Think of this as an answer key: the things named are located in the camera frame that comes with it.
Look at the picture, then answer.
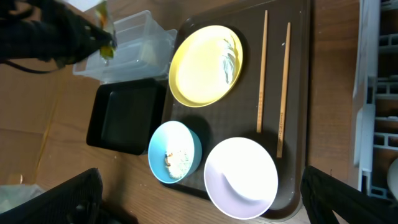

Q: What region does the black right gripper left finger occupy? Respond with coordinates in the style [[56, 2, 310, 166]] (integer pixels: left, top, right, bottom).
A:
[[1, 168, 103, 224]]

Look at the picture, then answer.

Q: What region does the white lilac bowl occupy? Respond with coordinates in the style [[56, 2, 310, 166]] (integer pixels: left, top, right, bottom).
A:
[[204, 137, 279, 220]]

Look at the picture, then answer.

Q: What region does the wooden chopstick left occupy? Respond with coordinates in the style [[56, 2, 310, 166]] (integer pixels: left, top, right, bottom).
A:
[[256, 10, 268, 133]]

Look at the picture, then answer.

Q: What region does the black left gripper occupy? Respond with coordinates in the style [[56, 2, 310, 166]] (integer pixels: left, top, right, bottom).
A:
[[1, 0, 109, 67]]

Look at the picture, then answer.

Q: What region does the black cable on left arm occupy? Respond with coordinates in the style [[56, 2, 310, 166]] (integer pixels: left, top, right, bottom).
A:
[[0, 58, 58, 75]]

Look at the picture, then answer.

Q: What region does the white napkin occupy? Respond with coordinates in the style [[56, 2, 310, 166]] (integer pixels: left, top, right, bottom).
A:
[[217, 39, 236, 85]]

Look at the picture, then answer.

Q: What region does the dark brown serving tray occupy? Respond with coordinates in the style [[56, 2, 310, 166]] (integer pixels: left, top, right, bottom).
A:
[[163, 0, 312, 222]]

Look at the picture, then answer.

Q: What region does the wooden chopstick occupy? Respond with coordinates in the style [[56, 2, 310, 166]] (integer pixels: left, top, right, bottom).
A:
[[256, 10, 268, 133], [277, 22, 291, 158]]

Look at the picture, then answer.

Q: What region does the grey dishwasher rack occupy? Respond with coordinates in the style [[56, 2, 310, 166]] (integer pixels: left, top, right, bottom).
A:
[[351, 1, 397, 202]]

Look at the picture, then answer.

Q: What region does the black plastic bin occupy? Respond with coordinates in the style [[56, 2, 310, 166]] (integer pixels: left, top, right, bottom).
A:
[[86, 78, 166, 156]]

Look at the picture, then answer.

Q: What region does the blue bowl with rice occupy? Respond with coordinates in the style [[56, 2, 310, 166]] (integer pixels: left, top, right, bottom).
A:
[[148, 121, 203, 184]]

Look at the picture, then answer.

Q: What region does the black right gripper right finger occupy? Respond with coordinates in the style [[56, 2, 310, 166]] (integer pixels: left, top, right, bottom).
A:
[[300, 166, 397, 224]]

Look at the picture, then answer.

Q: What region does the wooden chopstick right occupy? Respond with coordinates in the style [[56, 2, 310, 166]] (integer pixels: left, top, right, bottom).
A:
[[277, 22, 291, 158]]

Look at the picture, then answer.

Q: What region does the white cup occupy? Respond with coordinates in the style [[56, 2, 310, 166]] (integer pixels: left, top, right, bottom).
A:
[[387, 159, 398, 199]]

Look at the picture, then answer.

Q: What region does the green orange snack wrapper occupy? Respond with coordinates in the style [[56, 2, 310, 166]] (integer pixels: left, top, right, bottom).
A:
[[95, 0, 117, 60]]

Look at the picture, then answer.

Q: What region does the yellow plate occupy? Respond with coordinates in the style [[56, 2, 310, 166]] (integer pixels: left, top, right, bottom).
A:
[[169, 26, 243, 108]]

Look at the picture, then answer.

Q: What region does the clear plastic bin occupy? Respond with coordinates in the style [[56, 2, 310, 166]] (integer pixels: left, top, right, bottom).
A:
[[73, 10, 177, 83]]

